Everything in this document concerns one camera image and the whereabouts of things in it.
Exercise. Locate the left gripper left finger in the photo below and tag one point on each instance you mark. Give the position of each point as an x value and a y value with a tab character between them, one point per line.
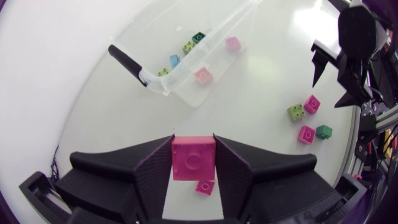
124	180

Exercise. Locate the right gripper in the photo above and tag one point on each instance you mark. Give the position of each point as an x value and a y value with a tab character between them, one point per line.
353	73

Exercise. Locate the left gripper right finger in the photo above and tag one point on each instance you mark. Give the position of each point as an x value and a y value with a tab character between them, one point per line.
264	183

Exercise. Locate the pink toy brick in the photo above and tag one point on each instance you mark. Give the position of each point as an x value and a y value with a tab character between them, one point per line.
205	187
306	134
193	158
233	43
311	104
203	75

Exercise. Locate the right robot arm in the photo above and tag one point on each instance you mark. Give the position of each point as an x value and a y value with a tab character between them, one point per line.
357	29

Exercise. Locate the clear plastic container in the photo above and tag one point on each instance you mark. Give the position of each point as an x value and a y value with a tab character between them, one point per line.
174	34

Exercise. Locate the light green toy brick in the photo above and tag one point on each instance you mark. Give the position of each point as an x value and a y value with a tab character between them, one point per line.
296	112
163	72
188	47

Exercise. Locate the dark green toy brick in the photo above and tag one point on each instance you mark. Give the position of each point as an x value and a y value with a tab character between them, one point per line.
198	37
324	132

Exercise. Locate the blue toy brick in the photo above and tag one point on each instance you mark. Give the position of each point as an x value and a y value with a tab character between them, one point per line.
174	60

